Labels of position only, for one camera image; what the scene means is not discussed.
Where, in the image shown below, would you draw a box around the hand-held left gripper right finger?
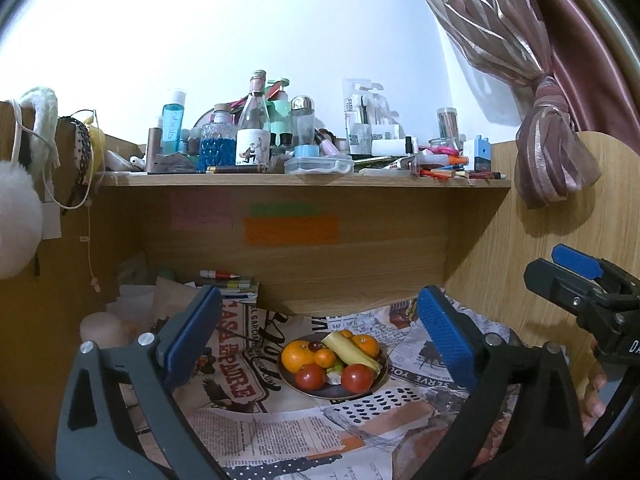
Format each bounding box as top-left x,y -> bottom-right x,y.
415,285 -> 586,480

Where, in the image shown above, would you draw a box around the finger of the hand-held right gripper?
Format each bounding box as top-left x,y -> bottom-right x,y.
523,258 -> 608,317
552,244 -> 640,292

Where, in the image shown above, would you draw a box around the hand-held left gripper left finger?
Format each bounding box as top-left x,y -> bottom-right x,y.
55,285 -> 231,480

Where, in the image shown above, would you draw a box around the medium orange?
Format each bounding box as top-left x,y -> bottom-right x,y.
352,334 -> 381,358

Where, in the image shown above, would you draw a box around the large red tomato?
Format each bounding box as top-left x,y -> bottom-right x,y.
341,363 -> 377,394

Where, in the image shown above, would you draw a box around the long yellow banana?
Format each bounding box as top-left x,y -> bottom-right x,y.
321,331 -> 382,372

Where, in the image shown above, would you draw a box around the brown round plate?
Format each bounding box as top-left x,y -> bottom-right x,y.
276,332 -> 392,400

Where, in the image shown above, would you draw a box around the small red tomato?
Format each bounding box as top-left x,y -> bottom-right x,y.
295,363 -> 327,392

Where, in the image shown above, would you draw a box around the person's right hand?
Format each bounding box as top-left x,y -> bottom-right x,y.
580,341 -> 609,421

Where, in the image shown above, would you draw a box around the stack of books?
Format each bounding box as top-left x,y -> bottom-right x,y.
200,276 -> 261,303

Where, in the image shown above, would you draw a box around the crumpled white papers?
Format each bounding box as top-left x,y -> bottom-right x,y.
105,255 -> 201,333

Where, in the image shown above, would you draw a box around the large orange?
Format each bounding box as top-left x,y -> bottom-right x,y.
281,340 -> 317,373

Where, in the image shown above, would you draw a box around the wooden shelf unit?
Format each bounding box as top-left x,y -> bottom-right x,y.
0,100 -> 640,480

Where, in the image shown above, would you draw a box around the newspaper print cloth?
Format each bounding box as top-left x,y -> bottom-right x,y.
115,280 -> 526,480

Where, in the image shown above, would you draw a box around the pink sticky note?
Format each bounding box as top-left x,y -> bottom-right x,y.
171,195 -> 233,231

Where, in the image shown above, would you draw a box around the white blue pencil sharpener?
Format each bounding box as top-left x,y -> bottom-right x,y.
462,135 -> 493,173

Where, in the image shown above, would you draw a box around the orange sticky note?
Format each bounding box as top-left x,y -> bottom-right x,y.
243,215 -> 340,246

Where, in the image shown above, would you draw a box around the pile of pens and markers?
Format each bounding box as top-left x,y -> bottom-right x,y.
357,147 -> 507,181

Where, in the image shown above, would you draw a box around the green sticky note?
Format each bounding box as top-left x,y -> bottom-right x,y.
250,202 -> 317,217

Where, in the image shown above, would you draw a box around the black gold pen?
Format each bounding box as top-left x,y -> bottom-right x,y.
206,165 -> 268,175

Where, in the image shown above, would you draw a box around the dark grey pouch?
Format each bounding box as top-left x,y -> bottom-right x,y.
150,154 -> 201,175

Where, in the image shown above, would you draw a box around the clear cylinder with sticks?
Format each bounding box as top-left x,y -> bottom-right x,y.
436,107 -> 459,139

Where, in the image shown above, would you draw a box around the blue textured glass bottle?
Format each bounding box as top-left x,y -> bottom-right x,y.
200,104 -> 238,172

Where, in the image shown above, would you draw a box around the white plastic pieces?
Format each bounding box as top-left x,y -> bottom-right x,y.
106,150 -> 148,173

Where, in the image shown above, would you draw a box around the white box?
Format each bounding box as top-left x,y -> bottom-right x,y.
371,139 -> 407,157

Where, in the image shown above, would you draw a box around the brown tube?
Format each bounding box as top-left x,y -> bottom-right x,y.
146,127 -> 163,172

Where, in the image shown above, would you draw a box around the clear bottle white label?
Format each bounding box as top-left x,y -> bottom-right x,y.
235,70 -> 272,167

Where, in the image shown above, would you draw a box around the clear plastic box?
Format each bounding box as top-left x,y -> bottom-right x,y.
284,156 -> 355,176

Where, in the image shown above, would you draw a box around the white pompom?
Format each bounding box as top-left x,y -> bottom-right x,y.
0,160 -> 44,280

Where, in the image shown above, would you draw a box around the blue liquid bottle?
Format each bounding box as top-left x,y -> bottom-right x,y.
161,89 -> 187,156

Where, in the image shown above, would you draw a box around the small dark bottle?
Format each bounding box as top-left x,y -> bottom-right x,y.
270,132 -> 293,161

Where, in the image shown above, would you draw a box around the yellow headband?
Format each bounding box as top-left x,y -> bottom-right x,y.
85,110 -> 108,171

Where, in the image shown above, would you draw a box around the black lace headband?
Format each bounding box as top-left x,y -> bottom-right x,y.
57,116 -> 96,210

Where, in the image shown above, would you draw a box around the clear blister package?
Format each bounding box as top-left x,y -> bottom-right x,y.
342,78 -> 374,156
372,92 -> 401,141

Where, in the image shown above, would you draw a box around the pink striped curtain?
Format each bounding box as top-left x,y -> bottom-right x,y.
404,0 -> 640,210

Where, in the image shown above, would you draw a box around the clear bottle silver cap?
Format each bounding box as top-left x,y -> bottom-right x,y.
289,95 -> 316,147

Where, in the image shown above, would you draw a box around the green pump bottle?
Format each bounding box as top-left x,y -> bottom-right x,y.
265,78 -> 293,136

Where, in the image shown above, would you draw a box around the white fluffy headband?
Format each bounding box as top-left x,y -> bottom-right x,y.
17,86 -> 62,171

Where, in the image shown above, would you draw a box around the white cord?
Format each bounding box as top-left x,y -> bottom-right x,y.
80,170 -> 103,295

